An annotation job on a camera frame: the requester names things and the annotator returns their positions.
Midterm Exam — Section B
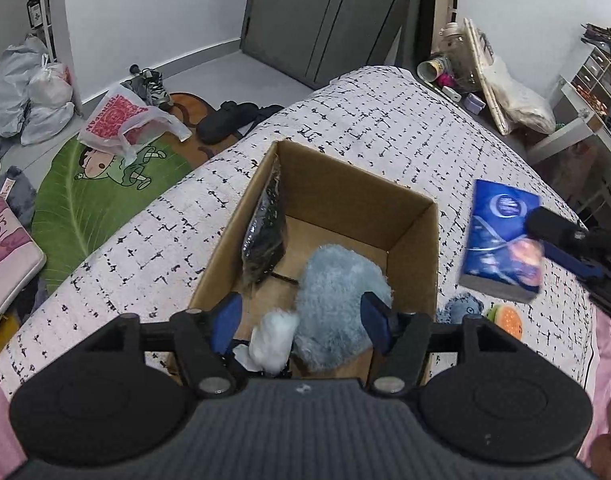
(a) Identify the black item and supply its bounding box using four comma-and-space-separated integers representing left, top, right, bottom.
241, 157, 287, 291

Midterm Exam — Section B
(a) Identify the blue octopus plush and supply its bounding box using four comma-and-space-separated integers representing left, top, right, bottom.
435, 296, 485, 326

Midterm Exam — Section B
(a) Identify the cream tote bag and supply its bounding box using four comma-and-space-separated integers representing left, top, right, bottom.
463, 17, 557, 136

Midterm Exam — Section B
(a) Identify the pink cartoon cushion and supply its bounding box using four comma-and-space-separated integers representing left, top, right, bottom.
0, 195, 47, 333

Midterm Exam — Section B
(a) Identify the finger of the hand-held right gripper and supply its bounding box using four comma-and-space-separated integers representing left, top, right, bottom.
541, 241, 605, 282
527, 207, 589, 252

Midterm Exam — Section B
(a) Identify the printed paper cup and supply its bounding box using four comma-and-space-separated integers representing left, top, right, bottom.
418, 56, 453, 83

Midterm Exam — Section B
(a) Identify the white metal rack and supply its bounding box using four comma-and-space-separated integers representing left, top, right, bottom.
24, 0, 56, 61

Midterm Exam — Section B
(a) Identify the grey wardrobe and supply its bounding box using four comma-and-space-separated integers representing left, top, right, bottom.
240, 0, 459, 91

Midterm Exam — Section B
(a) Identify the grey-blue fuzzy rug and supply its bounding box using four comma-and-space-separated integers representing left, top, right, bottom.
0, 166, 37, 211

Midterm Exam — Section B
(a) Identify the fluffy blue plush toy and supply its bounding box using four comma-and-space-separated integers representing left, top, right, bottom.
291, 244, 393, 373

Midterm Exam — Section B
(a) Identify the blue tissue pack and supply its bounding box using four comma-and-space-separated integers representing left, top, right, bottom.
459, 179, 545, 305

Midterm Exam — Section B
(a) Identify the pink-print plastic bag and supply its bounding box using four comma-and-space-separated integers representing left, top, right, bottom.
78, 84, 192, 166

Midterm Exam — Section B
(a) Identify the pile of grey plastic bags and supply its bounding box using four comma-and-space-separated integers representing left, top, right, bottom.
0, 35, 76, 146

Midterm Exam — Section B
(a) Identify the brown cardboard box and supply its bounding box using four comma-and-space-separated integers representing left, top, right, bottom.
168, 140, 440, 386

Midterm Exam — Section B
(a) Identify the white and black desk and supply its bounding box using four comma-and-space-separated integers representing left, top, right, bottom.
528, 77, 611, 221

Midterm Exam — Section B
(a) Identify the burger plush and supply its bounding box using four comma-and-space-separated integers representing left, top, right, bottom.
485, 302, 523, 343

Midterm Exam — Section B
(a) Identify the small drawer organizer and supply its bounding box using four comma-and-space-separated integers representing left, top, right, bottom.
568, 42, 611, 107

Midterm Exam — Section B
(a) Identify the black slipper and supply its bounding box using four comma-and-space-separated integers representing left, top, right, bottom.
196, 101, 258, 145
240, 104, 284, 138

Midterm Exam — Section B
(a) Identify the white soft pouch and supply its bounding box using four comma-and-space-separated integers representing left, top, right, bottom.
232, 310, 301, 376

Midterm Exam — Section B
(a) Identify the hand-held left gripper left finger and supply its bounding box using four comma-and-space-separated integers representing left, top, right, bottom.
78, 291, 243, 397

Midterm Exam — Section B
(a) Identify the clear bottle with cap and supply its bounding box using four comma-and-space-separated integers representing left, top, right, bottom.
439, 22, 466, 54

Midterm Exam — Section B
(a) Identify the green cartoon floor mat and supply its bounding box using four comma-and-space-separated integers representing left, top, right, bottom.
31, 92, 236, 306

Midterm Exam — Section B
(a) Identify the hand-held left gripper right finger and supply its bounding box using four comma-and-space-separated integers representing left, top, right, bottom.
360, 291, 525, 395

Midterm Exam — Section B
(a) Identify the pink bed sheet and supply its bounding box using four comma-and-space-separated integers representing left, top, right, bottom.
583, 307, 611, 408

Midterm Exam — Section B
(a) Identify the pair of grey sneakers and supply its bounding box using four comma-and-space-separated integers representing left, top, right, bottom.
120, 64, 173, 108

